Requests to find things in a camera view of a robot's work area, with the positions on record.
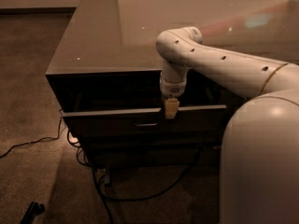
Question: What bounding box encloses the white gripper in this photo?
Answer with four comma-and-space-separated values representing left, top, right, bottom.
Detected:
160, 73, 187, 119

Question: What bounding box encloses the grey glossy top cabinet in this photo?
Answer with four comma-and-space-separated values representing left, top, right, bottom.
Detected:
46, 0, 299, 168

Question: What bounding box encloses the thick black floor cable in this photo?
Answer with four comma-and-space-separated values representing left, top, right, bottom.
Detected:
92, 159, 200, 224

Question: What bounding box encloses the white robot base shell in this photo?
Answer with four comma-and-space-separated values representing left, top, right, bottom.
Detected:
220, 90, 299, 224

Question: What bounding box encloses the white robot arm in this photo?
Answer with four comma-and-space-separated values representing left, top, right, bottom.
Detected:
156, 27, 299, 119

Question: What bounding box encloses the thin black floor cable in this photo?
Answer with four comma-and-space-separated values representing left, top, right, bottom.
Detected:
0, 109, 67, 160

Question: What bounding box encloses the dark drawer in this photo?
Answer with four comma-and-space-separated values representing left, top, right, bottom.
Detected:
64, 93, 226, 138
80, 135, 216, 149
92, 147, 218, 169

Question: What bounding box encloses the black object on floor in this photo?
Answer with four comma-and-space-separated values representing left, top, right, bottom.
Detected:
20, 202, 45, 224

